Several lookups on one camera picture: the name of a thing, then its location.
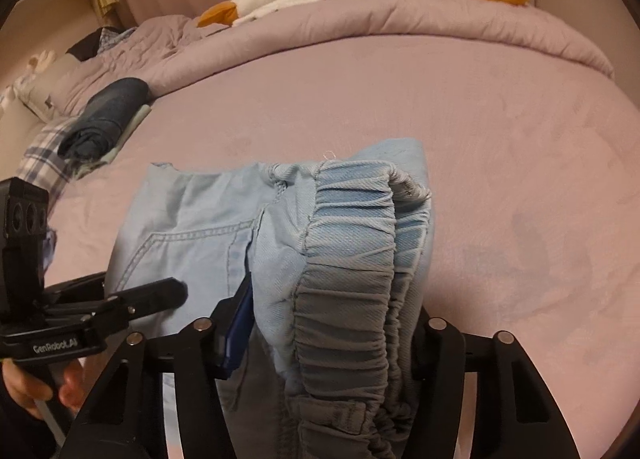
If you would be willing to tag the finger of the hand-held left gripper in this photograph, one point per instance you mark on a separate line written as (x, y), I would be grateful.
(155, 295)
(75, 289)

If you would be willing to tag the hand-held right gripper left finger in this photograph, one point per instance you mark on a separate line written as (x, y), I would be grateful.
(237, 329)

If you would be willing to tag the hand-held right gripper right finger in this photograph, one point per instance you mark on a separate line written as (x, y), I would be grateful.
(440, 354)

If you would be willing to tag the light blue denim pants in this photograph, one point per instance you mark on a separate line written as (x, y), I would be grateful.
(200, 219)

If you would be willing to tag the person's left forearm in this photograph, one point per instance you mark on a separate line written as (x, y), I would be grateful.
(20, 434)

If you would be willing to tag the person's left hand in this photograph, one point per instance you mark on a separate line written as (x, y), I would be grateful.
(20, 389)

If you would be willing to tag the plaid shirt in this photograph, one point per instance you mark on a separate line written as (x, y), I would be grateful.
(45, 154)

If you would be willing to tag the light green folded cloth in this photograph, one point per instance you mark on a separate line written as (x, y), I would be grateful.
(130, 131)

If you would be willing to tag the dark blue folded clothes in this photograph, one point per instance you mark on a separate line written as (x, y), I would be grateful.
(107, 114)

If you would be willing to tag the white patterned pillow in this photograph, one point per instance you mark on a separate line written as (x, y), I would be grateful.
(35, 89)

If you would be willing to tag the pink bed sheet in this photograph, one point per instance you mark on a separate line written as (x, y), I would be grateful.
(500, 164)

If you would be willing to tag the blue patterned cloth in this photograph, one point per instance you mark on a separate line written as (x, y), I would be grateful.
(112, 39)

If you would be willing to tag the lilac quilt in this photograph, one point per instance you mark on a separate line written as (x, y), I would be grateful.
(375, 14)

